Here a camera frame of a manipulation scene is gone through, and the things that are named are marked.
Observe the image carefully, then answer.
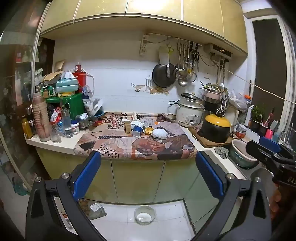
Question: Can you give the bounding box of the white cable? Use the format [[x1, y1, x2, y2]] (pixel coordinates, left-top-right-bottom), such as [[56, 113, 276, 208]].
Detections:
[[85, 71, 96, 93]]

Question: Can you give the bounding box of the black wok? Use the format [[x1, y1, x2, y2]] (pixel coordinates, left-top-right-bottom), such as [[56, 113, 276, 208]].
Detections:
[[152, 63, 176, 88]]

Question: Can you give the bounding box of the red snack packet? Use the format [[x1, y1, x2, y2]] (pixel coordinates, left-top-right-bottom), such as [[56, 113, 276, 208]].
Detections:
[[50, 107, 64, 123]]

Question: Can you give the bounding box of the steel ladle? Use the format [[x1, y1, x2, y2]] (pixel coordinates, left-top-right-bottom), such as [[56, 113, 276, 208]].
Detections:
[[178, 45, 188, 87]]

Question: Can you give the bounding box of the green plastic box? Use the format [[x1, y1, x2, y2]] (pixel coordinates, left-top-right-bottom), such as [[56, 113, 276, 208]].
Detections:
[[46, 93, 85, 121]]

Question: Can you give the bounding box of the teal tissue box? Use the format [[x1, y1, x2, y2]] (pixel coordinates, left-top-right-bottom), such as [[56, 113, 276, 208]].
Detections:
[[55, 72, 79, 93]]

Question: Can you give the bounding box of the black pot yellow lid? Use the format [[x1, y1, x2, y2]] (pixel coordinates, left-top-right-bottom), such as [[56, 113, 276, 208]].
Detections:
[[199, 113, 232, 143]]

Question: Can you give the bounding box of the white kettle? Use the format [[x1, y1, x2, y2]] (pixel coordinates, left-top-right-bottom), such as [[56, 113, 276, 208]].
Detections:
[[224, 105, 240, 127]]

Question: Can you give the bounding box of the plastic bottle orange cap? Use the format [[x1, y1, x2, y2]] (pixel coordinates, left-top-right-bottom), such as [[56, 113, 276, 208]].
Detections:
[[245, 95, 252, 127]]

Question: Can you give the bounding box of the brown cardboard piece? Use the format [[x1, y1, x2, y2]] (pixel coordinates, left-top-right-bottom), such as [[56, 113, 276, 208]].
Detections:
[[43, 71, 64, 85]]

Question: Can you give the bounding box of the utensil rail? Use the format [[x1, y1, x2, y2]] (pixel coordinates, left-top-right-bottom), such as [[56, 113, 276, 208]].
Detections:
[[166, 36, 202, 46]]

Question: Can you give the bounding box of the white paper towel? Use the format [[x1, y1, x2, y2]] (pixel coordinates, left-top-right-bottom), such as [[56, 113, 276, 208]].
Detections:
[[151, 128, 168, 139]]

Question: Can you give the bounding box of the black toothbrush cup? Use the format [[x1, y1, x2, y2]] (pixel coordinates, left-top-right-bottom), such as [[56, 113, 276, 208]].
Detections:
[[258, 115, 270, 137]]

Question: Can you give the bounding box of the plastic bottle blue label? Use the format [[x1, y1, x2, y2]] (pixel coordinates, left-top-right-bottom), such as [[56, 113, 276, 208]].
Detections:
[[82, 85, 94, 112]]

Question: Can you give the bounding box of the glass display cabinet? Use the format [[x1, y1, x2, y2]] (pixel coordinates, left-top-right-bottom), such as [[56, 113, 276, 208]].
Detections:
[[0, 35, 56, 193]]

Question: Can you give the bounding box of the beige rope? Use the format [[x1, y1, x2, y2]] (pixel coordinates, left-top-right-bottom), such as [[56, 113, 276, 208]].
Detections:
[[225, 70, 296, 104]]

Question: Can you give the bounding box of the pink utensil holder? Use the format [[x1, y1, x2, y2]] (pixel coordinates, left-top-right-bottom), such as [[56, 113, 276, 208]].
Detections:
[[200, 80, 226, 103]]

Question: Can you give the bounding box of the wooden cutting board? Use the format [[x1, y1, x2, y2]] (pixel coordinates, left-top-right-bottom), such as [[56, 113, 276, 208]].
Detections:
[[188, 126, 243, 148]]

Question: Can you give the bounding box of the mesh strainer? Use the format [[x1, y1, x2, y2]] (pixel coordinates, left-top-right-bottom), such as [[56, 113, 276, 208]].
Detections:
[[186, 58, 197, 82]]

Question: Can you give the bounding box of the black round container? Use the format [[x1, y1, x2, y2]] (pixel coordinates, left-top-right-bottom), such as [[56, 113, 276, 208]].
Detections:
[[204, 100, 223, 112]]

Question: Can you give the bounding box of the white rice cooker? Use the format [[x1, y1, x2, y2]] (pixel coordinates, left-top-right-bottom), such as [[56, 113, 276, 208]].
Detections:
[[176, 93, 205, 127]]

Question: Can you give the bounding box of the white basin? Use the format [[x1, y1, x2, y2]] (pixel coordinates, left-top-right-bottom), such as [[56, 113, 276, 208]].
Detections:
[[231, 139, 258, 163]]

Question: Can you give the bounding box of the grey rag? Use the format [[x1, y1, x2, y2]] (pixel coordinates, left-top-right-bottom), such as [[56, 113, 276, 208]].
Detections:
[[215, 147, 229, 160]]

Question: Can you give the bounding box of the glass tumbler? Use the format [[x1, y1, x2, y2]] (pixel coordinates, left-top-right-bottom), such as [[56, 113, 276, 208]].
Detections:
[[50, 122, 62, 143]]

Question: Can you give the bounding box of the brown bag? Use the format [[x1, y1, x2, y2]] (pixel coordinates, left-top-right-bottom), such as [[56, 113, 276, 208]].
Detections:
[[79, 199, 93, 217]]

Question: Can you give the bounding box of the newspaper print tablecloth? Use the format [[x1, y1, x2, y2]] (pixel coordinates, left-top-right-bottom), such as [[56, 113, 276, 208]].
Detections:
[[73, 112, 199, 161]]

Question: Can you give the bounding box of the yellow bottle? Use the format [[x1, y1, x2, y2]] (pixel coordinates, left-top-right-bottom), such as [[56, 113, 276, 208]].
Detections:
[[22, 118, 33, 139]]

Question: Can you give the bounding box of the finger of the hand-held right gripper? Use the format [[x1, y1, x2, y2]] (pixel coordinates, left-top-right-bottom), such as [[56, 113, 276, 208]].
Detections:
[[259, 136, 289, 154], [246, 140, 285, 172]]

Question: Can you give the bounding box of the white hose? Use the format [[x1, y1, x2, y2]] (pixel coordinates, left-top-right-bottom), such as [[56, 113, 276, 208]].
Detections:
[[217, 59, 226, 87]]

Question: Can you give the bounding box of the potted green plant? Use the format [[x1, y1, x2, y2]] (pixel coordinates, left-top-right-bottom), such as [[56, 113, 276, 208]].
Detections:
[[250, 105, 264, 133]]

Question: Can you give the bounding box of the clear plastic bag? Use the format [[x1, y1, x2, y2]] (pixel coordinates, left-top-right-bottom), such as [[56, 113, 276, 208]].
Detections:
[[228, 90, 248, 113]]

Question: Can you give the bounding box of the yellow wall cabinet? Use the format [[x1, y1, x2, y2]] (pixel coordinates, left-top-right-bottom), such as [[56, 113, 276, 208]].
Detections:
[[39, 0, 249, 57]]

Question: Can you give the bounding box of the grey packet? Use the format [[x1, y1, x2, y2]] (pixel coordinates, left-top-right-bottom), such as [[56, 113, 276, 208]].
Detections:
[[89, 203, 107, 220]]

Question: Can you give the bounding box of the white water heater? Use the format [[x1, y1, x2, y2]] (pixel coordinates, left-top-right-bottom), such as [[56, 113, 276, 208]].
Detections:
[[203, 43, 233, 58]]

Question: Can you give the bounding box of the green bowl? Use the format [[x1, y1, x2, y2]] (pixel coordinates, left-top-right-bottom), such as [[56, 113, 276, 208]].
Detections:
[[229, 148, 258, 168]]

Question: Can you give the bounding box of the stack of paper cups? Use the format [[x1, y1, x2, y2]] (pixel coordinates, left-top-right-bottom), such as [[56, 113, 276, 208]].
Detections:
[[32, 93, 52, 142]]

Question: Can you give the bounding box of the clear bottle steel cap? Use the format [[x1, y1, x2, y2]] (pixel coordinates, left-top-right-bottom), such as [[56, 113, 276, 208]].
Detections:
[[61, 108, 74, 138]]

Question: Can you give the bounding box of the glass jar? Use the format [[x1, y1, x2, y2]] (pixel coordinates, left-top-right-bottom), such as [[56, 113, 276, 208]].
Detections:
[[79, 115, 90, 130]]

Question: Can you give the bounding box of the white power strip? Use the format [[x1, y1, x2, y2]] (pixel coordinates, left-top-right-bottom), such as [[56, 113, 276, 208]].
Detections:
[[139, 34, 148, 56]]

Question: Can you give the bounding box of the white tray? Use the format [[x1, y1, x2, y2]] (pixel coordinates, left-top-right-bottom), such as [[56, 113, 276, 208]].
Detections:
[[87, 98, 103, 116]]

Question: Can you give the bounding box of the dark window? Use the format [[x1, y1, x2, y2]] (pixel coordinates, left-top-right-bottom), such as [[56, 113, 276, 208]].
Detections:
[[251, 18, 292, 112]]

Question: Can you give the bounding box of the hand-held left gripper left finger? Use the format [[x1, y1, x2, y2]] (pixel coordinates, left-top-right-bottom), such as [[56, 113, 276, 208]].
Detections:
[[25, 152, 109, 241]]

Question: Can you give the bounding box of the person's right hand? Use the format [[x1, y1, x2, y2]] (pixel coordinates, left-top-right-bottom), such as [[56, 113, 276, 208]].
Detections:
[[269, 184, 282, 220]]

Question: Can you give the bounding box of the steel cleaver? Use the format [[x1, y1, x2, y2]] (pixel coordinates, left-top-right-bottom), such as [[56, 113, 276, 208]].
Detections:
[[159, 46, 171, 78]]

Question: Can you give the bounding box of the steel faucet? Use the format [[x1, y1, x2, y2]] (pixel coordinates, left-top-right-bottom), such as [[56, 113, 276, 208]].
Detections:
[[279, 131, 292, 149]]

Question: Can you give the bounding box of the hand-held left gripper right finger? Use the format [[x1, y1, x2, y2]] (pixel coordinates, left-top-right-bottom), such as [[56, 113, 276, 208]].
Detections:
[[191, 151, 272, 241]]

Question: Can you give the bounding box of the red canister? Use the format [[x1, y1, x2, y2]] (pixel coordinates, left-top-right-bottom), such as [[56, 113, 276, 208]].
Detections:
[[74, 65, 87, 88]]

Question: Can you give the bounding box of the glass bowl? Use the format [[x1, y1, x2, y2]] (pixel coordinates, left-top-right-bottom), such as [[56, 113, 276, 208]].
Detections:
[[134, 205, 156, 225]]

